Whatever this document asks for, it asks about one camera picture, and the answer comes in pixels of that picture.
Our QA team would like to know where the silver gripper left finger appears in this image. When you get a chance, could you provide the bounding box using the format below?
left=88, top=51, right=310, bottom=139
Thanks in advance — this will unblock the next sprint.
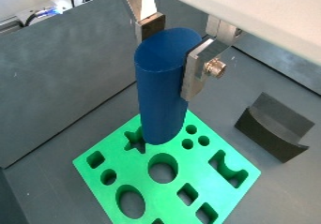
left=126, top=0, right=166, bottom=43

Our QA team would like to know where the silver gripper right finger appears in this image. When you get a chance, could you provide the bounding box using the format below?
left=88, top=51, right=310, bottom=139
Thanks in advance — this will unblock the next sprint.
left=181, top=15, right=243, bottom=101

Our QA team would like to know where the blue oval cylinder peg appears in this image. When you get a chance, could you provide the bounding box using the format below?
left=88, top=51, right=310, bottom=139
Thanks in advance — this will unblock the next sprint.
left=134, top=27, right=203, bottom=144

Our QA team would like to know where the dark grey curved block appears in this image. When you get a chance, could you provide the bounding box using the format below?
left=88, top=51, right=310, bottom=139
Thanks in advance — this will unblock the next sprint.
left=235, top=93, right=315, bottom=163

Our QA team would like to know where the green shape sorter board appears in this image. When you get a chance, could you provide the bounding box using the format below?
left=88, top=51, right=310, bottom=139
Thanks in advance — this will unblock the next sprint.
left=73, top=113, right=261, bottom=224

